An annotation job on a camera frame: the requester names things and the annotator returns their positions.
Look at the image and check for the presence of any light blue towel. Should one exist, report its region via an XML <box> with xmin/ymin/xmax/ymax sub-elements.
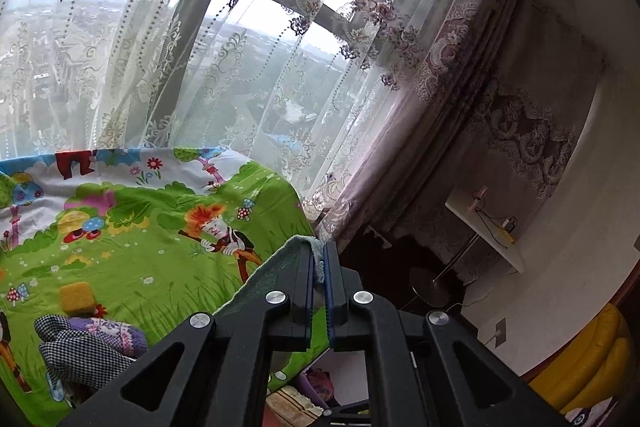
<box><xmin>215</xmin><ymin>234</ymin><xmax>327</xmax><ymax>323</ymax></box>

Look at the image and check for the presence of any yellow sponge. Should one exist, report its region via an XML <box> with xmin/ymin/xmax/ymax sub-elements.
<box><xmin>59</xmin><ymin>283</ymin><xmax>98</xmax><ymax>318</ymax></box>

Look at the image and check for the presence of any striped terry blanket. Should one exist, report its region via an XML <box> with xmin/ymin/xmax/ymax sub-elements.
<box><xmin>265</xmin><ymin>384</ymin><xmax>331</xmax><ymax>427</ymax></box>

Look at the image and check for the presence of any white table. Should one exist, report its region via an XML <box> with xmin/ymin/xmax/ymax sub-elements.
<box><xmin>407</xmin><ymin>184</ymin><xmax>526</xmax><ymax>308</ymax></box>

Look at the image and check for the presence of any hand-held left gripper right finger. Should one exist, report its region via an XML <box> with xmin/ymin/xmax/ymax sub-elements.
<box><xmin>324</xmin><ymin>241</ymin><xmax>568</xmax><ymax>427</ymax></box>

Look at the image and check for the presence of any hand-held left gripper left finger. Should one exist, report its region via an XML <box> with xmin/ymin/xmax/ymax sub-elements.
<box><xmin>57</xmin><ymin>234</ymin><xmax>317</xmax><ymax>427</ymax></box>

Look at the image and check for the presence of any purple cardboard box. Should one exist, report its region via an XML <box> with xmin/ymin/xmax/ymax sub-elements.
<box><xmin>285</xmin><ymin>347</ymin><xmax>368</xmax><ymax>413</ymax></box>

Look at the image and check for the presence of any green cartoon printed bed sheet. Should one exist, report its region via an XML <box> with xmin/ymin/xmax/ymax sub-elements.
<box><xmin>0</xmin><ymin>147</ymin><xmax>331</xmax><ymax>425</ymax></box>

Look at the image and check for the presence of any yellow plush cushion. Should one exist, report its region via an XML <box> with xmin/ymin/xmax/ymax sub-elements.
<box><xmin>520</xmin><ymin>302</ymin><xmax>636</xmax><ymax>415</ymax></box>

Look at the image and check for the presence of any houndstooth cloth bag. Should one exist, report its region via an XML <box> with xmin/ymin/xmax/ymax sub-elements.
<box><xmin>34</xmin><ymin>314</ymin><xmax>136</xmax><ymax>395</ymax></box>

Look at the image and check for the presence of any small yellow object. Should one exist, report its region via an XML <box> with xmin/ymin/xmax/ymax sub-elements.
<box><xmin>495</xmin><ymin>217</ymin><xmax>521</xmax><ymax>244</ymax></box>

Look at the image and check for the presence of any purple patterned knit sock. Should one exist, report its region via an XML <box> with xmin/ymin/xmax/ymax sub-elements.
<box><xmin>67</xmin><ymin>316</ymin><xmax>148</xmax><ymax>358</ymax></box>

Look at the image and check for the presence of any white lace curtain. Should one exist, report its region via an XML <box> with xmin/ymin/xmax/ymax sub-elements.
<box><xmin>0</xmin><ymin>0</ymin><xmax>451</xmax><ymax>228</ymax></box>

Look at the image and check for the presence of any pink patterned curtain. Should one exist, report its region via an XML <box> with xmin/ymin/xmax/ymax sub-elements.
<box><xmin>310</xmin><ymin>0</ymin><xmax>606</xmax><ymax>258</ymax></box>

